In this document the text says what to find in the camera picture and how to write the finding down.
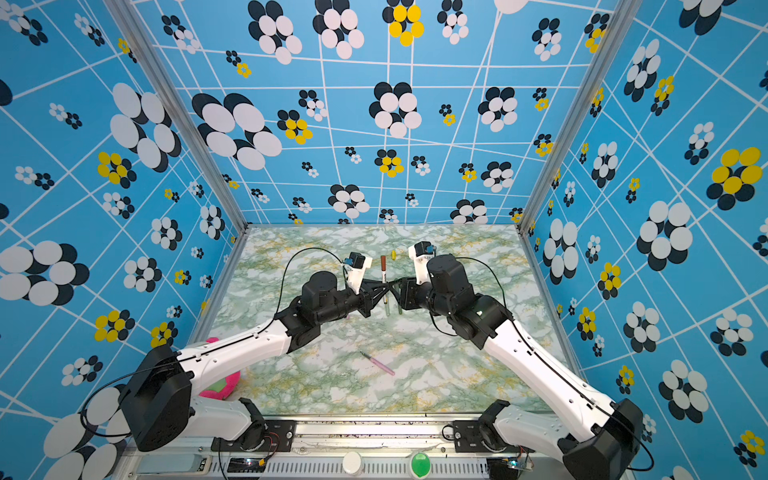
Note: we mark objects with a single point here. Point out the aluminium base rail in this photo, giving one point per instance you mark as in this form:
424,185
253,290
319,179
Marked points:
312,447

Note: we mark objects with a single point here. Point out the aluminium corner post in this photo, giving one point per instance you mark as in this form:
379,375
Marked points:
127,20
620,23

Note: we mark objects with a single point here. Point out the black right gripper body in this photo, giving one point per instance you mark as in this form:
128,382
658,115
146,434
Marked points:
416,296

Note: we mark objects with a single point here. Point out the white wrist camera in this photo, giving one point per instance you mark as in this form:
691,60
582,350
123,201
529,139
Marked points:
421,253
355,266

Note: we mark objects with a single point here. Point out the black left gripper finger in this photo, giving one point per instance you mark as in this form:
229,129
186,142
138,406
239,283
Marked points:
378,303
377,287

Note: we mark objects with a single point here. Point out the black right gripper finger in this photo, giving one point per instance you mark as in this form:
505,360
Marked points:
395,285
393,296

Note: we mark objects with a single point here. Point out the white round button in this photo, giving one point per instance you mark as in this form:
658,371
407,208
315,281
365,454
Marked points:
353,464

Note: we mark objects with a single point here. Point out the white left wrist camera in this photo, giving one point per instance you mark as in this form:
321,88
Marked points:
355,266

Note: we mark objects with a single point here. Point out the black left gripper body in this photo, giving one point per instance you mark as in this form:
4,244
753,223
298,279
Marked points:
360,302

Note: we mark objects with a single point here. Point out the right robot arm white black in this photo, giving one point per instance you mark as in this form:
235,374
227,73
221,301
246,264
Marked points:
593,436

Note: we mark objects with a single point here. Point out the green push button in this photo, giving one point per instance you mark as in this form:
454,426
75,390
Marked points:
419,466

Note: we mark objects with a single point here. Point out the plush toy with glasses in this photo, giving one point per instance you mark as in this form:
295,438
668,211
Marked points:
223,388

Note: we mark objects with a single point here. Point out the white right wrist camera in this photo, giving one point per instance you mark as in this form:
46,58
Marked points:
421,253

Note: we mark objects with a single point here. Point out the aluminium corner post right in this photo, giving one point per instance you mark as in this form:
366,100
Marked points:
620,23

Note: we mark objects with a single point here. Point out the aluminium corner post left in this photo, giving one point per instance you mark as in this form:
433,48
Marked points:
127,20

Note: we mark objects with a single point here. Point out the pink pen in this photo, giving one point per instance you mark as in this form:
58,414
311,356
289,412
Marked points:
378,364

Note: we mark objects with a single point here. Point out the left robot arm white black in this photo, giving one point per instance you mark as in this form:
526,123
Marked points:
163,398

